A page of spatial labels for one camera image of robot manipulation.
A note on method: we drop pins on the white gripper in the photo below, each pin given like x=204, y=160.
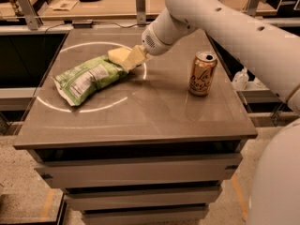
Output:
x=152, y=44

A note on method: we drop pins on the yellow sponge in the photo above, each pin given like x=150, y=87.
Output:
x=119, y=55

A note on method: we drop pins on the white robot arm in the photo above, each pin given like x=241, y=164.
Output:
x=272, y=55

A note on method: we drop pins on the green jalapeno chip bag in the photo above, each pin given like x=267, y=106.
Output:
x=78, y=83

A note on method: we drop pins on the orange La Croix can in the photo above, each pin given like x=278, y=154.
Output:
x=202, y=73

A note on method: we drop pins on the paper sheet on desk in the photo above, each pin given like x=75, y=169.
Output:
x=64, y=5

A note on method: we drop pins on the clear sanitizer bottle left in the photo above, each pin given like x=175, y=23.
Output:
x=240, y=79

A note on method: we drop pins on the clear sanitizer bottle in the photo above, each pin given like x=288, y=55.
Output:
x=258, y=83
x=240, y=79

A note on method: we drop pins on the grey drawer cabinet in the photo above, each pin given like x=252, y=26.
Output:
x=139, y=183

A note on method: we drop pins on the clear sanitizer bottle right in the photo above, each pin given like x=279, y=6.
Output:
x=258, y=83

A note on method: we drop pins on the metal bracket left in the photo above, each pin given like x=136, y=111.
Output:
x=32, y=19

